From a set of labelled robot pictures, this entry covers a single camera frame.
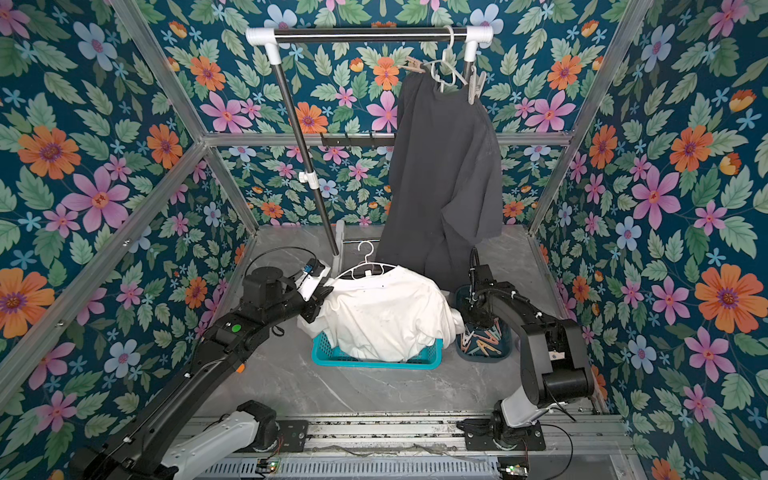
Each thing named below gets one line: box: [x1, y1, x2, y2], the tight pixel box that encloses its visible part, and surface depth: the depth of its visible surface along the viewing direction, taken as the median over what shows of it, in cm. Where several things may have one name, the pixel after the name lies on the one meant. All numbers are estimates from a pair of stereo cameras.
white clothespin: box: [468, 66, 487, 106], surface depth 56 cm
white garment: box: [297, 265, 465, 362], surface depth 78 cm
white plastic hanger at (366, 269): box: [333, 241, 397, 281], surface depth 76 cm
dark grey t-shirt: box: [375, 71, 505, 291], surface depth 70 cm
